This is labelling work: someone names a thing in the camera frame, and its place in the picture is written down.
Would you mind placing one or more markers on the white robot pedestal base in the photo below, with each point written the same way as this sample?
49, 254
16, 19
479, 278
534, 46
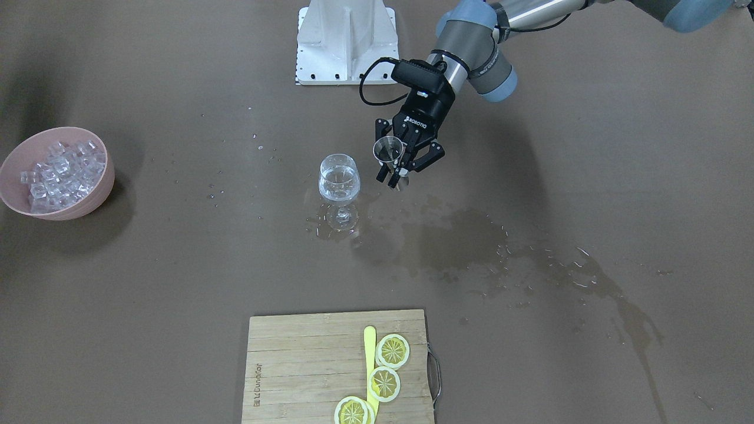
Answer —
337, 42

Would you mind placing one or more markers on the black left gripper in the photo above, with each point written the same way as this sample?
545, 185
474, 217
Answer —
428, 112

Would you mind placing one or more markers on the pink bowl of ice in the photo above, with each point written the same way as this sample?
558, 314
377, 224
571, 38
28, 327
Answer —
59, 174

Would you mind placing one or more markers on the lemon slice middle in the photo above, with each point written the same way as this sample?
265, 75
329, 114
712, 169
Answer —
383, 384

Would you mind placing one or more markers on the steel measuring jigger cup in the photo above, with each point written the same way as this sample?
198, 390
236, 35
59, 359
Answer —
389, 151

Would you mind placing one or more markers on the bamboo cutting board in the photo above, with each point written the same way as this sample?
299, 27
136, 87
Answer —
300, 366

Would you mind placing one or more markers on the clear wine glass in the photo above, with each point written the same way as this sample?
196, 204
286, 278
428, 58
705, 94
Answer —
339, 184

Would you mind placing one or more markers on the lemon slice near handle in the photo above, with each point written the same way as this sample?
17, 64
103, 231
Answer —
392, 351

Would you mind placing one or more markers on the lemon slice far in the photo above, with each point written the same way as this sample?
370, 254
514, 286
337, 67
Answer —
352, 409

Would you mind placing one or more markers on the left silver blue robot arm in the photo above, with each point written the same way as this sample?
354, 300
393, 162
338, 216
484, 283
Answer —
467, 50

